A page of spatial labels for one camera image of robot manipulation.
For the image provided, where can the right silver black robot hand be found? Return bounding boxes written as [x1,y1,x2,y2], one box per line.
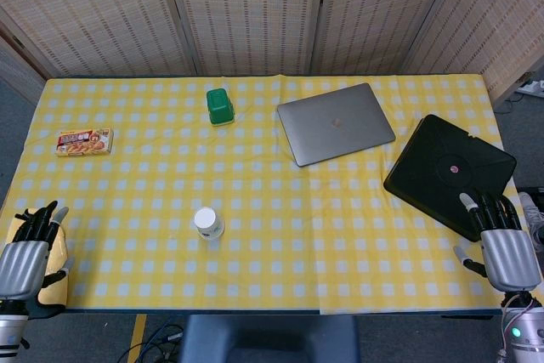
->
[453,191,544,294]

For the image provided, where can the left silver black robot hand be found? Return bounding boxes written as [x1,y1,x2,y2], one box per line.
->
[0,200,76,303]

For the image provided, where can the yellow checkered tablecloth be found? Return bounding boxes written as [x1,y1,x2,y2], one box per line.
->
[0,73,522,315]

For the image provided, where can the white sneaker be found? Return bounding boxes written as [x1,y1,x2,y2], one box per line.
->
[518,190,544,246]

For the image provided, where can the black laptop sleeve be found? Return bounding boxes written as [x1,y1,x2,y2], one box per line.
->
[382,114,518,243]

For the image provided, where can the yellow curry roux box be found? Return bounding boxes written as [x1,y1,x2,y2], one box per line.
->
[55,127,115,157]

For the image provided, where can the white power strip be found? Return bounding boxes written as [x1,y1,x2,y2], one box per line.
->
[518,79,544,97]

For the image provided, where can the woven folding screen panel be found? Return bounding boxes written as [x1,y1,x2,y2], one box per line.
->
[309,0,462,76]
[0,0,197,80]
[0,33,45,105]
[163,0,329,76]
[403,0,544,105]

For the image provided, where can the grey closed laptop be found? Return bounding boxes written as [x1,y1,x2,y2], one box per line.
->
[276,82,397,167]

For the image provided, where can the green plastic container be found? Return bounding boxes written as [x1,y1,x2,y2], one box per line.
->
[206,88,236,127]

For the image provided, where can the blue chair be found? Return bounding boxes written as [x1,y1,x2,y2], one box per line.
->
[179,315,360,363]

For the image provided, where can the yellow bag with black strap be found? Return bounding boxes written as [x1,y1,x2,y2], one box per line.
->
[0,206,71,311]

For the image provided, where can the black floor cables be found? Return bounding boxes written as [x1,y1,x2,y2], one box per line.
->
[122,316,184,363]

